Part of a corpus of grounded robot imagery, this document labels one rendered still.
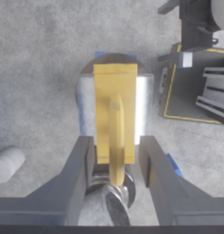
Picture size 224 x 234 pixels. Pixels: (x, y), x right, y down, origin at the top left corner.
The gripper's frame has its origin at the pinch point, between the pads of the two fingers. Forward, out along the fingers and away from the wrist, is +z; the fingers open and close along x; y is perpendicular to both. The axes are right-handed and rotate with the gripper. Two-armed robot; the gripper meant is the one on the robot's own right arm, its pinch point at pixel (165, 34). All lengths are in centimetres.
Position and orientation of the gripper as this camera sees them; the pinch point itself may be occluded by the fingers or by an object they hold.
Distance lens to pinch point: 55.6
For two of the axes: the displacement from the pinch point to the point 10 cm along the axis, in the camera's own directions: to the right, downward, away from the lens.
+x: -0.4, -9.8, -1.7
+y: 9.2, -1.0, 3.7
